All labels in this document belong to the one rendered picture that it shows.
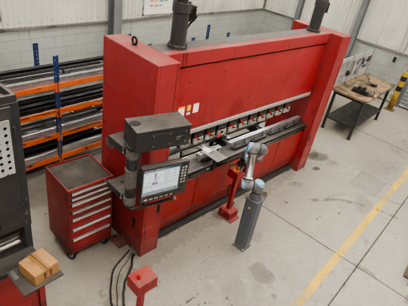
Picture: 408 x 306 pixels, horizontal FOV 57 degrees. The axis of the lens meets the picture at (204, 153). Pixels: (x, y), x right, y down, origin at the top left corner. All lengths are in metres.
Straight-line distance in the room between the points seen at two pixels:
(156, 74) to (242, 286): 2.54
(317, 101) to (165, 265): 3.36
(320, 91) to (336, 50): 0.65
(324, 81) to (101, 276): 4.07
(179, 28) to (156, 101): 0.74
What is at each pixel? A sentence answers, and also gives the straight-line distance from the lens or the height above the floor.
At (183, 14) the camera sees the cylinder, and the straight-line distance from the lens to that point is 3.63.
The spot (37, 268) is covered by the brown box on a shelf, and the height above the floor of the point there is 1.10.
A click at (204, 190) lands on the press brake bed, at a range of 4.85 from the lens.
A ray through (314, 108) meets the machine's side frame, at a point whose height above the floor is 1.17.
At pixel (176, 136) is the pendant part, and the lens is 3.09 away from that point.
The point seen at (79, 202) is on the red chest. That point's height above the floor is 0.83.
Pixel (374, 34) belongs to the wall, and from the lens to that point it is 11.22.
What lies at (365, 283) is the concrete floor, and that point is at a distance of 5.19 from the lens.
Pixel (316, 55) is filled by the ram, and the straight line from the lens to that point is 5.76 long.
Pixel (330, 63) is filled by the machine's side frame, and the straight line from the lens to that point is 5.91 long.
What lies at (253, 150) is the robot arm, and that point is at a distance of 4.21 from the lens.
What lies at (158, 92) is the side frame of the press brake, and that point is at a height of 2.06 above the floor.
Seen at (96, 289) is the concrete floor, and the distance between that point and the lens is 4.28.
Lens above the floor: 3.40
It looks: 32 degrees down
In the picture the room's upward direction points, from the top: 11 degrees clockwise
